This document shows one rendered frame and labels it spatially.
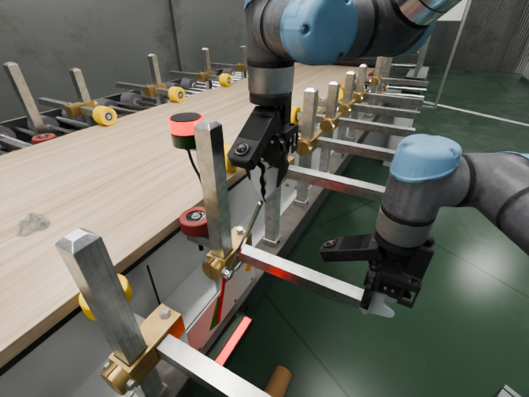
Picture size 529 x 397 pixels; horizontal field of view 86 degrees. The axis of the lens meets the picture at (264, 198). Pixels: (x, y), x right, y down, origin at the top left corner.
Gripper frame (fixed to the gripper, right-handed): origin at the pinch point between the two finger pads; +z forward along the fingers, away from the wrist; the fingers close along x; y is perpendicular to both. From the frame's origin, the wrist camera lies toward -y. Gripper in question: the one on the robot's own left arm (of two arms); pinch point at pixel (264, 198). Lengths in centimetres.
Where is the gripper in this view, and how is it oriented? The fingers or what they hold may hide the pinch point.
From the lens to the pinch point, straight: 56.8
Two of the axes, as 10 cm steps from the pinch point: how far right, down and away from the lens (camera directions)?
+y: 4.8, -4.8, 7.3
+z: 0.0, 8.4, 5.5
